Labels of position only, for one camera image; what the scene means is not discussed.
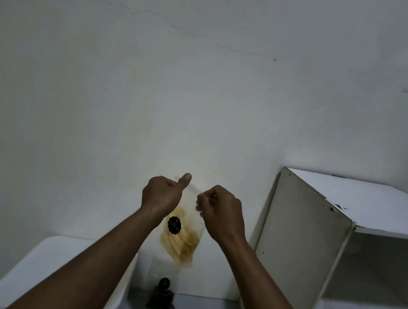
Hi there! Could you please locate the person's left hand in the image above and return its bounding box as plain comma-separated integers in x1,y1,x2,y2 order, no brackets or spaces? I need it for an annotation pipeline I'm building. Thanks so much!
139,167,193,220

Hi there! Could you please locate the person's right hand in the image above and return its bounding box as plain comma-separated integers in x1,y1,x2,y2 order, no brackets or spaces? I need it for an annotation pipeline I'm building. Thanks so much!
191,182,253,250

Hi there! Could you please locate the clear bag of yellow sticks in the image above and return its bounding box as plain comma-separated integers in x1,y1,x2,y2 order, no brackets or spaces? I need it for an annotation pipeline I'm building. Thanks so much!
155,175,212,271

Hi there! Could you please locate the clear bag of black snacks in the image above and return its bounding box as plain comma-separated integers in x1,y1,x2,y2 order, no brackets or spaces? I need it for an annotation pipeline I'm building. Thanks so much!
144,257,183,309

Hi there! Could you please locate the white plastic storage bin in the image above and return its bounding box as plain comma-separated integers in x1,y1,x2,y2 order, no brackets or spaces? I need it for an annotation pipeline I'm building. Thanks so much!
0,227,140,309

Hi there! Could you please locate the person's left forearm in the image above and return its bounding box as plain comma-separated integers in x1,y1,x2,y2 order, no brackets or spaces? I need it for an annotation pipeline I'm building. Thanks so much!
5,188,166,309

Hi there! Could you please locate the person's right forearm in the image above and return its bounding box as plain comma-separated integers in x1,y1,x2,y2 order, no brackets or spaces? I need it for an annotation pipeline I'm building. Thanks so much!
213,233,334,309

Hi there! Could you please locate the white wooden shelf unit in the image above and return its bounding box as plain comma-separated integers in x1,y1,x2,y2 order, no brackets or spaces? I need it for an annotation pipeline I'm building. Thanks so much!
238,162,408,309

